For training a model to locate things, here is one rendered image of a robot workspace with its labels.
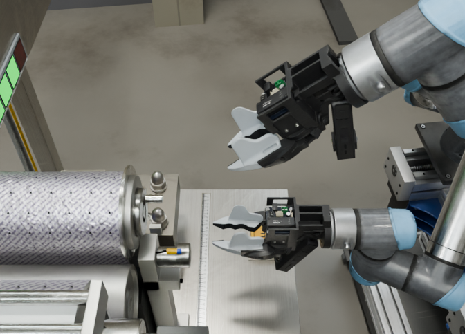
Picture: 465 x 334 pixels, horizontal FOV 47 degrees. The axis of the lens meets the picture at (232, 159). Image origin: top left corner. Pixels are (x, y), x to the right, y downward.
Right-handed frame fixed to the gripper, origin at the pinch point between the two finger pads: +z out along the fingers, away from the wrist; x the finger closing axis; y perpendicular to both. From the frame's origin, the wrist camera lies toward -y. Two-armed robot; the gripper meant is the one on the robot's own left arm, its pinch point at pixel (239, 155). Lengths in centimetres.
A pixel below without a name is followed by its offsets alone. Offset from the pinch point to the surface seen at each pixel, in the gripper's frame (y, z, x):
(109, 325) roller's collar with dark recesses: 9.8, 11.0, 25.5
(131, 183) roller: 6.3, 15.8, 0.7
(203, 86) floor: -94, 100, -172
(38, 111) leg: -8, 92, -78
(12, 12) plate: 24, 44, -51
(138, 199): 4.2, 16.3, 2.3
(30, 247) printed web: 11.5, 31.0, 8.2
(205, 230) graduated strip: -30.6, 35.0, -17.8
